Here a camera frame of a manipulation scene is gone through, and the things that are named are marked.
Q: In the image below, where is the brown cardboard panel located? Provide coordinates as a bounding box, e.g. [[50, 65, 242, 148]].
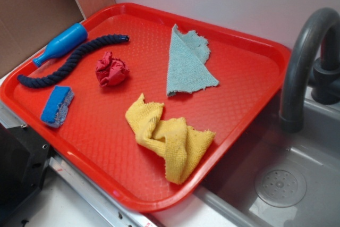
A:
[[1, 0, 115, 77]]

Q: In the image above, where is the crumpled red cloth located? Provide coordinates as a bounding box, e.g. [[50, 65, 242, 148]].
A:
[[95, 52, 130, 87]]

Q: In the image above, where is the red plastic tray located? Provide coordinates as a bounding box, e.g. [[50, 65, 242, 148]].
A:
[[1, 3, 290, 212]]

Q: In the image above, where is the grey curved faucet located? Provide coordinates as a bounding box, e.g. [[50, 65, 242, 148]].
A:
[[279, 7, 339, 132]]

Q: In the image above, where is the blue plastic toy bottle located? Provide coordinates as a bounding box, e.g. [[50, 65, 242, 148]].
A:
[[32, 23, 88, 68]]

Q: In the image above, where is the yellow crumpled towel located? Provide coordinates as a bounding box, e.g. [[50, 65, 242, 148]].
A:
[[125, 94, 216, 184]]

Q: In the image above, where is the black metal bracket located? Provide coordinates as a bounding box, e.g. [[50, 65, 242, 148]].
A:
[[1, 125, 52, 226]]

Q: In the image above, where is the grey plastic sink basin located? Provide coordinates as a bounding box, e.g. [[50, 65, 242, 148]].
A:
[[195, 86, 340, 227]]

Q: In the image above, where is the dark blue twisted rope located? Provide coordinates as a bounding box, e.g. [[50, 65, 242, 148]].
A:
[[17, 34, 131, 88]]

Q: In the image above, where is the blue scrub sponge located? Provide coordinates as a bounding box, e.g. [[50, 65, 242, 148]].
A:
[[40, 86, 74, 128]]

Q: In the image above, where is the light blue folded towel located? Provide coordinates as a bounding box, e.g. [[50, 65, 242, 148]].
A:
[[166, 25, 219, 97]]

